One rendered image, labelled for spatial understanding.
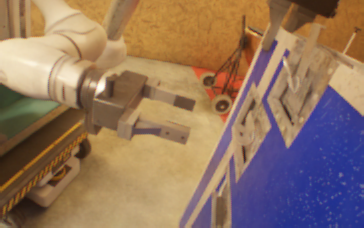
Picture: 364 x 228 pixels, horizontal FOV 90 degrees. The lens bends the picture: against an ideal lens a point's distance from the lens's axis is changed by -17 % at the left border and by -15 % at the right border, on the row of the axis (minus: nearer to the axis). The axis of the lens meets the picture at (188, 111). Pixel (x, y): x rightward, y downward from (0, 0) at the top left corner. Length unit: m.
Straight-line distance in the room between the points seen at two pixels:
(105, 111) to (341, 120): 0.29
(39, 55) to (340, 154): 0.43
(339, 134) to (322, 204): 0.06
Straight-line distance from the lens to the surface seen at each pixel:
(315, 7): 0.43
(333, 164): 0.20
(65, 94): 0.39
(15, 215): 1.01
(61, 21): 0.53
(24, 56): 0.43
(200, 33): 2.86
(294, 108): 0.30
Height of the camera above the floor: 0.97
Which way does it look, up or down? 31 degrees down
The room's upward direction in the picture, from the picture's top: 19 degrees clockwise
